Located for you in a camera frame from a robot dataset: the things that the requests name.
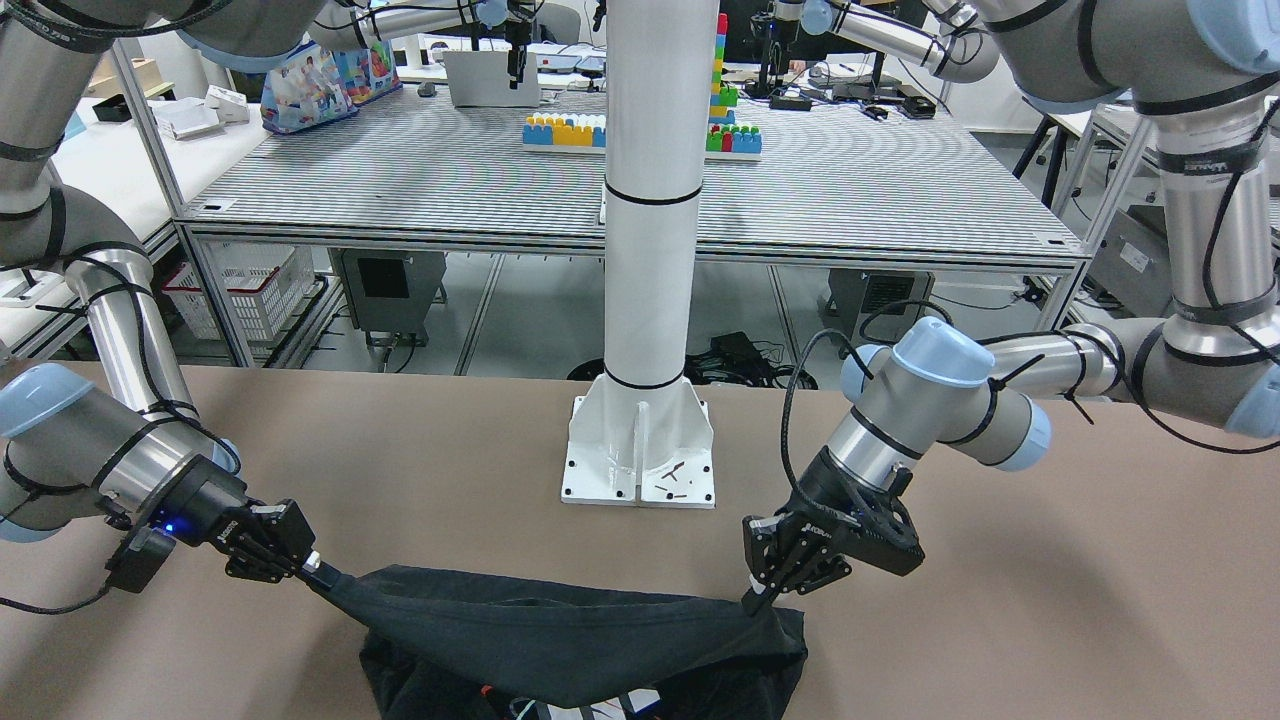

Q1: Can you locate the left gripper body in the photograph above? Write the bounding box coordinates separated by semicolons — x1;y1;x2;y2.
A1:
745;448;925;585

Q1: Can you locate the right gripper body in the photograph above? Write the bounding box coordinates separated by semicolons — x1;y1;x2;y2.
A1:
150;470;288;583

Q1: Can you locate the black printed t-shirt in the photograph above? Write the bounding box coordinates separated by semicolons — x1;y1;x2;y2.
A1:
314;565;808;719

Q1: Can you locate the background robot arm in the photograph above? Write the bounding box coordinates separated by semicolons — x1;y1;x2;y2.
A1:
774;1;1000;85

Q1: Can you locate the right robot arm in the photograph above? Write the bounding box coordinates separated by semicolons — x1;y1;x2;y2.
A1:
3;1;324;593

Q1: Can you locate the white plastic basket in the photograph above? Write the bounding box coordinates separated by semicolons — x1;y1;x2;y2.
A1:
163;242;314;343

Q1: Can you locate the striped aluminium table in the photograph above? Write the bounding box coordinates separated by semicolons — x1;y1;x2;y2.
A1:
179;91;1091;331

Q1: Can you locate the colourful picture box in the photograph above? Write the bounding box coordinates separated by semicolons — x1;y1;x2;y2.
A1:
260;42;402;135

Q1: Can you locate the colourful toy block stack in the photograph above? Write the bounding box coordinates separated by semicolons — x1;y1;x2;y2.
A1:
520;13;764;161

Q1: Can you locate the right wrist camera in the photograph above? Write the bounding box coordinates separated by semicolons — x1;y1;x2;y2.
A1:
105;525;177;594

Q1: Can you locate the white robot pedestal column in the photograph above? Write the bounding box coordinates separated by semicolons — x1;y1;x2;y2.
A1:
559;1;719;509

